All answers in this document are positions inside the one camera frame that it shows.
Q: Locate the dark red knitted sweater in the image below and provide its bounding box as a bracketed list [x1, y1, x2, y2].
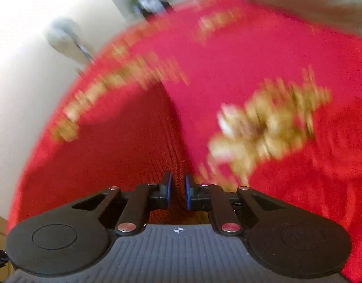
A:
[6, 80, 200, 224]

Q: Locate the red rose pattern blanket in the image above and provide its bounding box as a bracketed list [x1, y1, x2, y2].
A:
[6, 0, 362, 282]

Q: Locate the white standing fan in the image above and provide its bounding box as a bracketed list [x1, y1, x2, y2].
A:
[44, 18, 94, 72]

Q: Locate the black and white bag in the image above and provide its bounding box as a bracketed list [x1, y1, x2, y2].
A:
[132, 0, 173, 20]

